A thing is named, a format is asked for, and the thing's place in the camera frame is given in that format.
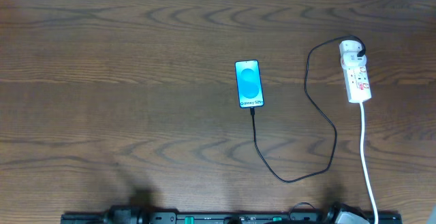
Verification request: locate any blue Samsung Galaxy smartphone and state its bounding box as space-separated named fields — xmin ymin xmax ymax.
xmin=234 ymin=60 xmax=264 ymax=109

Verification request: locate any black USB charging cable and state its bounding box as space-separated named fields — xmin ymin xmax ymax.
xmin=249 ymin=35 xmax=367 ymax=184

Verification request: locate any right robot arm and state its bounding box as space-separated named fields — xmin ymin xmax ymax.
xmin=323 ymin=202 xmax=369 ymax=224

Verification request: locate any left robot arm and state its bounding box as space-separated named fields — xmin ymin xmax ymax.
xmin=103 ymin=206 xmax=149 ymax=224

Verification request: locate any white charger adapter plug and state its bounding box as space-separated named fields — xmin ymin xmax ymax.
xmin=339 ymin=40 xmax=362 ymax=56

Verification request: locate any white power strip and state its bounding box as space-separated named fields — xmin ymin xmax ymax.
xmin=341 ymin=52 xmax=372 ymax=103

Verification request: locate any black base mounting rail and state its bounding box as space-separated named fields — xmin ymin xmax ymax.
xmin=61 ymin=210 xmax=403 ymax=224

